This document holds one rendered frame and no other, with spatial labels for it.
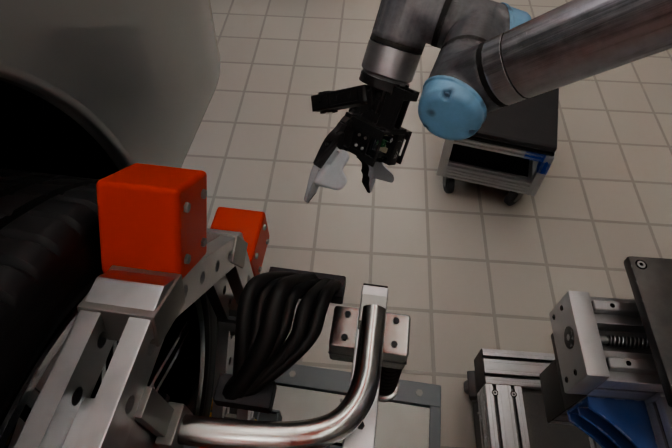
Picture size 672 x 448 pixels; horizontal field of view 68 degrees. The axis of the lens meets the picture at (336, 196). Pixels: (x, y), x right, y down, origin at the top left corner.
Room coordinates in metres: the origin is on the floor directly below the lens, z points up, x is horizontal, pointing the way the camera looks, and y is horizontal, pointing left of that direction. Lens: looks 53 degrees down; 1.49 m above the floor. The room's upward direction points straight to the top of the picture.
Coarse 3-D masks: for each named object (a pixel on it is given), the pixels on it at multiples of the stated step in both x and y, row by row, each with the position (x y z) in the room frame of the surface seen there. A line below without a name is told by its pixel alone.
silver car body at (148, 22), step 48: (0, 0) 0.45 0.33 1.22; (48, 0) 0.51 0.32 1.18; (96, 0) 0.59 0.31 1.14; (144, 0) 0.70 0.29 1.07; (192, 0) 0.86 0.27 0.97; (0, 48) 0.42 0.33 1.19; (48, 48) 0.47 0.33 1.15; (96, 48) 0.55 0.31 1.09; (144, 48) 0.65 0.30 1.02; (192, 48) 0.81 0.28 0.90; (96, 96) 0.51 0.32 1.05; (144, 96) 0.61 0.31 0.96; (192, 96) 0.76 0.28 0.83; (144, 144) 0.56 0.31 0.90
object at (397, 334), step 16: (336, 320) 0.23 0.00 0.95; (352, 320) 0.23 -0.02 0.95; (400, 320) 0.23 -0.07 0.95; (336, 336) 0.21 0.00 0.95; (352, 336) 0.21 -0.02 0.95; (384, 336) 0.21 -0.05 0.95; (400, 336) 0.21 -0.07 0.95; (336, 352) 0.20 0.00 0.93; (352, 352) 0.20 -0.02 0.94; (384, 352) 0.20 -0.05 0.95; (400, 352) 0.20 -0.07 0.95; (400, 368) 0.19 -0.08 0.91
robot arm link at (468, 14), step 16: (448, 0) 0.57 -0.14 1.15; (464, 0) 0.57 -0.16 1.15; (480, 0) 0.57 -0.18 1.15; (448, 16) 0.56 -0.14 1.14; (464, 16) 0.55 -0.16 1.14; (480, 16) 0.54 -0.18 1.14; (496, 16) 0.55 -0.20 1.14; (512, 16) 0.55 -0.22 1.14; (528, 16) 0.55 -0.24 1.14; (448, 32) 0.54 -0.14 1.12; (464, 32) 0.51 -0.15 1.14; (480, 32) 0.51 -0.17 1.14; (496, 32) 0.52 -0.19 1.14
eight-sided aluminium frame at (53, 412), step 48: (240, 240) 0.33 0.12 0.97; (96, 288) 0.19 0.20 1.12; (144, 288) 0.19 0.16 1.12; (192, 288) 0.22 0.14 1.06; (240, 288) 0.31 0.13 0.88; (96, 336) 0.15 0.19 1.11; (144, 336) 0.15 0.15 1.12; (48, 384) 0.11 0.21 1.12; (144, 384) 0.12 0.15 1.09; (48, 432) 0.08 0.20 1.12; (96, 432) 0.08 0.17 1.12
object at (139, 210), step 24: (144, 168) 0.31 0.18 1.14; (168, 168) 0.31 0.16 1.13; (120, 192) 0.26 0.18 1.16; (144, 192) 0.26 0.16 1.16; (168, 192) 0.26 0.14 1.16; (192, 192) 0.27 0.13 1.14; (120, 216) 0.25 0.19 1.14; (144, 216) 0.25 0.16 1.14; (168, 216) 0.24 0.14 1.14; (192, 216) 0.26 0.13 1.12; (120, 240) 0.23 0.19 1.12; (144, 240) 0.23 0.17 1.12; (168, 240) 0.23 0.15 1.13; (192, 240) 0.25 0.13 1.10; (120, 264) 0.22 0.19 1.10; (144, 264) 0.22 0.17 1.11; (168, 264) 0.22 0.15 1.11; (192, 264) 0.23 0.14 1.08
